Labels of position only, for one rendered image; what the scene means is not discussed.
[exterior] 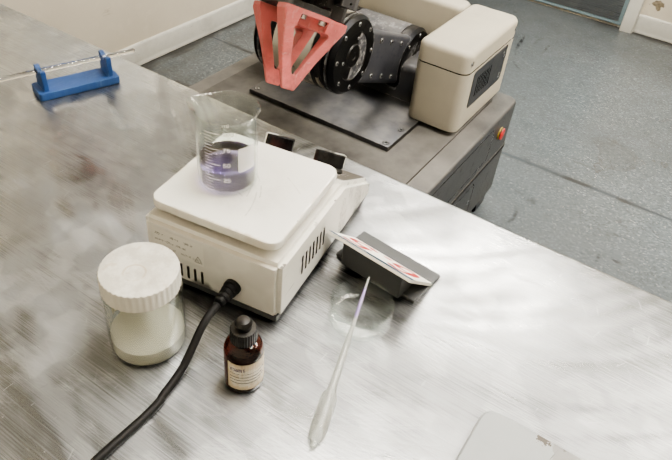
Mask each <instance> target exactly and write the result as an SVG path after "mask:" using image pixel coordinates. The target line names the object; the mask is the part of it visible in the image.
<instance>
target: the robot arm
mask: <svg viewBox="0 0 672 460"><path fill-rule="evenodd" d="M263 1H264V2H263ZM359 1H360V0H261V1H258V0H254V3H253V10H254V15H255V20H256V25H257V30H258V35H259V40H260V45H261V51H262V59H263V67H264V74H265V81H266V82H267V83H270V84H273V85H277V86H278V85H279V84H280V87H281V88H284V89H287V90H291V91H294V90H295V89H296V88H297V86H298V85H299V84H300V83H301V81H302V80H303V79H304V78H305V76H306V75H307V74H308V73H309V72H310V70H311V69H312V68H313V67H314V65H315V64H316V63H317V62H318V61H319V60H320V59H321V58H322V57H323V56H324V55H325V54H326V53H327V52H328V51H329V49H330V48H331V47H332V46H333V45H334V44H335V43H336V42H337V41H338V40H339V39H340V38H341V37H342V36H343V35H344V34H345V32H346V29H347V26H346V25H344V20H345V17H346V13H347V10H348V9H349V10H351V11H354V12H356V11H357V8H358V4H359ZM265 2H267V3H265ZM268 3H269V4H268ZM271 4H272V5H271ZM271 21H274V22H277V28H278V55H279V66H278V67H277V69H275V68H274V57H273V45H272V34H271ZM294 29H295V32H296V33H295V35H294ZM315 32H317V33H319V34H320V38H319V40H318V41H317V42H316V44H315V45H314V46H313V48H312V49H311V50H310V52H309V53H308V54H307V56H306V57H305V59H304V60H303V61H302V63H301V64H300V65H299V67H298V68H297V69H296V71H295V72H294V73H293V74H292V73H291V67H292V66H293V64H294V63H295V61H296V60H297V58H298V57H299V55H300V54H301V52H302V51H303V49H304V48H305V46H306V45H307V43H308V42H309V40H310V39H311V37H312V36H313V34H314V33H315ZM293 37H294V38H293Z"/></svg>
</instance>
